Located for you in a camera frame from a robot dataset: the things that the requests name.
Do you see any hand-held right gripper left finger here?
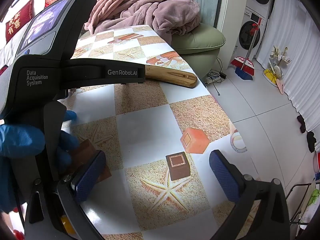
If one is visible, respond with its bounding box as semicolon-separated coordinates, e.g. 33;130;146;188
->
24;150;107;240

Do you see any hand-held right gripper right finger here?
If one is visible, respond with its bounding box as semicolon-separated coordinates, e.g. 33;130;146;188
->
209;149;290;240

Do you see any person's left hand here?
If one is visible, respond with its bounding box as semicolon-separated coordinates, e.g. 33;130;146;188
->
0;110;79;214

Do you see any plain red cushion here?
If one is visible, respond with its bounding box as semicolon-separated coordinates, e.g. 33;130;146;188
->
19;0;35;23

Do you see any black folding rack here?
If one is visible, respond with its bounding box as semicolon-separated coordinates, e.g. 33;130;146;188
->
285;180;320;227

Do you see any white green cloth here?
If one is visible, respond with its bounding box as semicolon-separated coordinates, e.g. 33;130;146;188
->
300;180;320;220

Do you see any dark slipper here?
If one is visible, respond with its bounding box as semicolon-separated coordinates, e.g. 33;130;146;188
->
296;115;307;134
306;131;317;153

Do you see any red plastic basin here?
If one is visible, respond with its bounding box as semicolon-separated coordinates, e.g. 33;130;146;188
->
312;151;320;173

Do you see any blue dustpan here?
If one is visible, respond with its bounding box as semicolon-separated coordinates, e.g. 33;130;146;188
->
234;66;253;81

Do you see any clothes hanger pile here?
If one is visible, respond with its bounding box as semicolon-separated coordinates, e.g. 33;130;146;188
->
262;45;292;95

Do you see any red broom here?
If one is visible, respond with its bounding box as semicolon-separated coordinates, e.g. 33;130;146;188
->
230;17;263;77

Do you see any pink fleece blanket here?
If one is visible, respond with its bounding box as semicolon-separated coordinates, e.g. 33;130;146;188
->
84;0;200;44

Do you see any green leather sofa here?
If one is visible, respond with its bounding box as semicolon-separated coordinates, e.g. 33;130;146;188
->
171;22;227;80

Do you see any white curtain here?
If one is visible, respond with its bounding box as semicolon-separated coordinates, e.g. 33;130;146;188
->
255;0;320;133

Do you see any white washing machine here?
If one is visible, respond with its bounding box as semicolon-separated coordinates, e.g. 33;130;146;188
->
238;5;270;59

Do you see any grey ribbed panel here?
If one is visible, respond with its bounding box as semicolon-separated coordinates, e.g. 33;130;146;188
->
180;0;222;27

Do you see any black power cable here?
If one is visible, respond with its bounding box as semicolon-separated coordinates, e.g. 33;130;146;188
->
207;57;227;96

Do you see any wooden handle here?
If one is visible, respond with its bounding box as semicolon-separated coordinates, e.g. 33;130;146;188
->
145;65;198;88

